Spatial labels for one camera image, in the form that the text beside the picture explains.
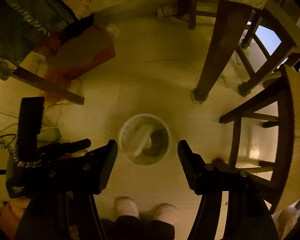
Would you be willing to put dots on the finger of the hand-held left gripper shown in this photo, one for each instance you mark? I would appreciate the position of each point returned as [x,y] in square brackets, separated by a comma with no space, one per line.
[70,146]

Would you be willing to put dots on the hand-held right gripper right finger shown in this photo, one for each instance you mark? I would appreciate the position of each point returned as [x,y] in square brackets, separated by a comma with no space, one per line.
[190,167]

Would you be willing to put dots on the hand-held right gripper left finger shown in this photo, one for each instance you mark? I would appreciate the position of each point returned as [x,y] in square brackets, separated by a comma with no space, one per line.
[107,166]

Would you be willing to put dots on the white plastic bucket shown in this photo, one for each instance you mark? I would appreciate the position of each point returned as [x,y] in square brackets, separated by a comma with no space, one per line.
[125,142]

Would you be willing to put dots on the person's left hand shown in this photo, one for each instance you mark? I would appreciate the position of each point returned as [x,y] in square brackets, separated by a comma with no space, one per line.
[12,212]

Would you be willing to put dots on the white plastic wrapper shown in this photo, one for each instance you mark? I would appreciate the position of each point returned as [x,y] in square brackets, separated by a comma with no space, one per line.
[141,140]

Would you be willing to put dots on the person's white left shoe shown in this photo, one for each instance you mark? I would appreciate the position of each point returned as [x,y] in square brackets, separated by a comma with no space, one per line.
[127,207]

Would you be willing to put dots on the person's white shoe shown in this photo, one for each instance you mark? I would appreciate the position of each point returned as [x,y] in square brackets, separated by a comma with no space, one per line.
[166,212]
[127,207]

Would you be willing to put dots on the person's white right shoe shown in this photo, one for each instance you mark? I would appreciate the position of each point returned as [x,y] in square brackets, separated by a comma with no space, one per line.
[166,212]

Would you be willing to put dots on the red plastic bag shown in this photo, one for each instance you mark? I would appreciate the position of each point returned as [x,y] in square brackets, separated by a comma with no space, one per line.
[77,52]

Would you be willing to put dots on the wooden stool light seat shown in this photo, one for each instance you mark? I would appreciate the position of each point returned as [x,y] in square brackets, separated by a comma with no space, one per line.
[297,135]

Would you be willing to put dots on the dark wooden stool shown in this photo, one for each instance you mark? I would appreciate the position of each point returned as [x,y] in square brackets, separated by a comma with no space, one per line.
[272,62]

